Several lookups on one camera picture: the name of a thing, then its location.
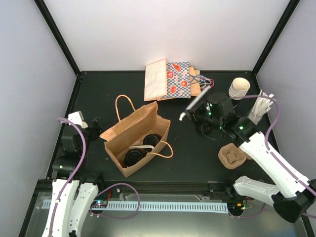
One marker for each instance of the white slotted cable duct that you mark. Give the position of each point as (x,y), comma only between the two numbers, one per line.
(207,207)

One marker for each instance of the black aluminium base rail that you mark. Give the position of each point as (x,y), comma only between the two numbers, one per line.
(181,188)

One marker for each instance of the black right frame post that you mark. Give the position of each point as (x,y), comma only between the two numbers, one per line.
(286,15)

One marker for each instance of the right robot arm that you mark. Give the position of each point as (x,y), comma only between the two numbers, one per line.
(292,192)

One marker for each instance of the large brown paper bag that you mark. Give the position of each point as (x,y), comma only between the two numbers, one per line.
(131,131)

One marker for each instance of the black left frame post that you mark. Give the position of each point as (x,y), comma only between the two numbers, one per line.
(57,34)

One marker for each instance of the black frame post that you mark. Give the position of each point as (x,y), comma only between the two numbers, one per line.
(57,34)
(286,15)

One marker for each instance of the black coffee cup lid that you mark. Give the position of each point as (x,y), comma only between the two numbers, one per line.
(151,140)

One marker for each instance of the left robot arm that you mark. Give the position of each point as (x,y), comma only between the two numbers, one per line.
(73,191)

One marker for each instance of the blue checkered paper bag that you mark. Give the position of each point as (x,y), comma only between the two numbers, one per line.
(178,81)

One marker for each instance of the white stirrer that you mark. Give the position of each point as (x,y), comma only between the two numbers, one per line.
(182,115)
(142,147)

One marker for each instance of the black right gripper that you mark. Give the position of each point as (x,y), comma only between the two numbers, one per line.
(194,113)

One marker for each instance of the glass of white stirrers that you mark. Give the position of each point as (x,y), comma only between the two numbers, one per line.
(261,106)

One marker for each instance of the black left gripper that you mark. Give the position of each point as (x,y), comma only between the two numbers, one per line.
(94,135)

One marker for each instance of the stack of paper cups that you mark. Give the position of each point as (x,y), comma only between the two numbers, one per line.
(239,88)

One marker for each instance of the flat brown paper bags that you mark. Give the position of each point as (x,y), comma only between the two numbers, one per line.
(194,85)

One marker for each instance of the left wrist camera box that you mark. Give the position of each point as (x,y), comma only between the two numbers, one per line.
(76,118)

